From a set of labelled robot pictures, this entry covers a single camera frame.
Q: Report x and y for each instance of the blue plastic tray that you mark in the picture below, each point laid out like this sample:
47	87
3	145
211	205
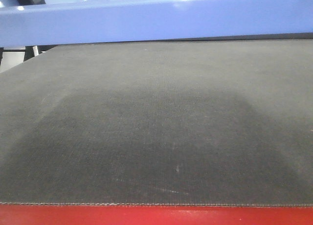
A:
58	22

